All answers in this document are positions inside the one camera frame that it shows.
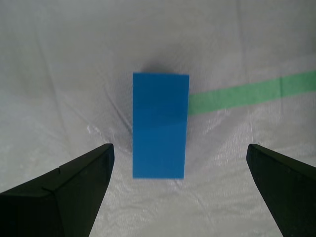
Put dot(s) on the long green tape strip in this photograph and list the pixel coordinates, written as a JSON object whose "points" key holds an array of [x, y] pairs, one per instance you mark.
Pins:
{"points": [[247, 96]]}

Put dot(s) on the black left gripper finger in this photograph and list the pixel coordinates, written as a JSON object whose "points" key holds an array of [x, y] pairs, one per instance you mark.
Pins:
{"points": [[61, 197], [288, 192]]}

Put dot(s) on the blue rectangular block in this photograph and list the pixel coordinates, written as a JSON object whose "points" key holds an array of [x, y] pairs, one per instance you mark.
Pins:
{"points": [[160, 123]]}

